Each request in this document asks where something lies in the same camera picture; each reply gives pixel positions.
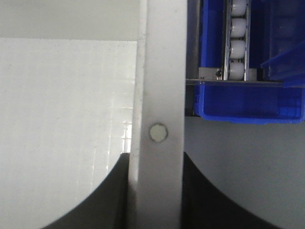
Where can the steel shelf edge rail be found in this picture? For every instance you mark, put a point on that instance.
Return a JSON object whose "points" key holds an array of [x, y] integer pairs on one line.
{"points": [[208, 75]]}

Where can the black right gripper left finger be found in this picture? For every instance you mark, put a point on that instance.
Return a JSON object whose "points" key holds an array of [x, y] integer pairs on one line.
{"points": [[105, 207]]}

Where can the white Totelife plastic bin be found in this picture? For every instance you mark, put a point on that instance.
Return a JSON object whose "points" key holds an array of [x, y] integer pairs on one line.
{"points": [[82, 82]]}

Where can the blue bin below shelf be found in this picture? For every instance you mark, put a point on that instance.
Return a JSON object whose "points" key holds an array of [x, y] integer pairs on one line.
{"points": [[277, 45]]}

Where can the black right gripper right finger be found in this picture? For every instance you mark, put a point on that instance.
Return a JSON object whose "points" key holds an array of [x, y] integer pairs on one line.
{"points": [[205, 207]]}

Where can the white roller track right shelf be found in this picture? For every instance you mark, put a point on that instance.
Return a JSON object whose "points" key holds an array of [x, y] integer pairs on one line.
{"points": [[236, 40]]}

